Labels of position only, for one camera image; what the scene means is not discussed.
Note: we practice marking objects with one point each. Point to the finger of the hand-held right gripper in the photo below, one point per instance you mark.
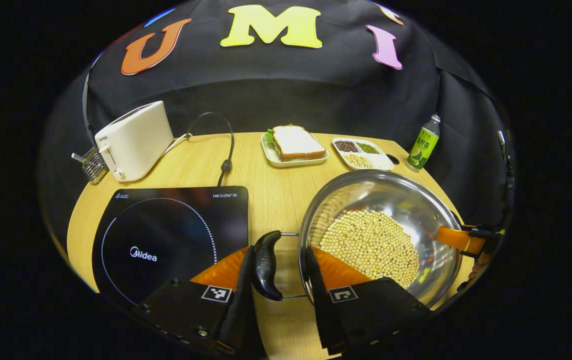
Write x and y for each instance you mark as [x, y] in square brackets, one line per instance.
[458, 239]

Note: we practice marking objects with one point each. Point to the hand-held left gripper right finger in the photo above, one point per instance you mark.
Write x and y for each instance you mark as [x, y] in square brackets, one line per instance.
[322, 310]

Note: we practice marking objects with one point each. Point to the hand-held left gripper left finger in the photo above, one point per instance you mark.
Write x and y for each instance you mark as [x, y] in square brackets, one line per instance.
[240, 310]

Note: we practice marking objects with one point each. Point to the stainless steel pot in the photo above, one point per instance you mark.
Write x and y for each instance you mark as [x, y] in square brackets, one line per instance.
[391, 195]

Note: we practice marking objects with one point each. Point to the black induction cooktop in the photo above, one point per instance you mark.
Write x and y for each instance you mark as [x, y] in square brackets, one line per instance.
[166, 225]

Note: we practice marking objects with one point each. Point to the pile of soybeans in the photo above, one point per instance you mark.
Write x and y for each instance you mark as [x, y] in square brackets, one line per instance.
[366, 240]

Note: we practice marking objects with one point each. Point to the green tea bottle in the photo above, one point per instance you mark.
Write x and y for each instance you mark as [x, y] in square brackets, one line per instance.
[422, 147]

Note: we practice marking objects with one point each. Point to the white divided bean tray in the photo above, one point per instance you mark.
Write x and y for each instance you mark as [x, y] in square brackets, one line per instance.
[381, 161]

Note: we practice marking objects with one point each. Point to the white rectangular plate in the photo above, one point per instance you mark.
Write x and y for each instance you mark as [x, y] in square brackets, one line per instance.
[286, 163]

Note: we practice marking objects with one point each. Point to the sandwich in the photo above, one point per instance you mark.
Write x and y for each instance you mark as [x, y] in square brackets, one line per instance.
[293, 142]

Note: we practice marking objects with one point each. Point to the white toaster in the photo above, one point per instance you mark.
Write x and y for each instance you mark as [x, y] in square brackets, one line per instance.
[136, 140]

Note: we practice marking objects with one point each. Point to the small metal utensil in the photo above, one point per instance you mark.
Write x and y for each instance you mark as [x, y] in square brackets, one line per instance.
[79, 158]

